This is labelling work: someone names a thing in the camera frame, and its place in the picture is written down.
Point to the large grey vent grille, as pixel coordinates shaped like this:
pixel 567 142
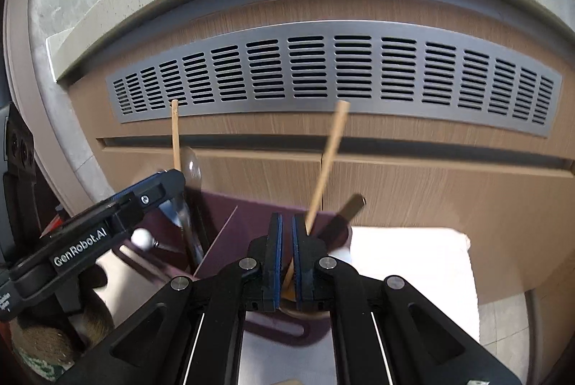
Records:
pixel 330 70

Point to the small white ball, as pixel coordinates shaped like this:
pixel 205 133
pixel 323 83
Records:
pixel 143 237

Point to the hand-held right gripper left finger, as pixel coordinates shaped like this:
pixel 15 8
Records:
pixel 278 268

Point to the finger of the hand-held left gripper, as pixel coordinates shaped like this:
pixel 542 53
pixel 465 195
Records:
pixel 155 189

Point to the translucent grey spoon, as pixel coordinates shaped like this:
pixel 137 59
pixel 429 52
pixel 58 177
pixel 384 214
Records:
pixel 192 169

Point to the white table cloth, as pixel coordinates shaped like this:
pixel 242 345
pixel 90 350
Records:
pixel 404 277

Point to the wooden spoon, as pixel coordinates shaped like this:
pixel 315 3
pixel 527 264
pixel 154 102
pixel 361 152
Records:
pixel 310 314

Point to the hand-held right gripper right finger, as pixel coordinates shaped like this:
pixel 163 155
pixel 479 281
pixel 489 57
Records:
pixel 295 268

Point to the purple utensil holder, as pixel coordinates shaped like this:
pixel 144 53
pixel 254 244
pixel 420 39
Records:
pixel 251 210

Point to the wooden cabinet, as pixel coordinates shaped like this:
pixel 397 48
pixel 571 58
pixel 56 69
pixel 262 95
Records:
pixel 426 196

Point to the wooden chopstick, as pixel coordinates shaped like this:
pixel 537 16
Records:
pixel 175 133
pixel 330 147

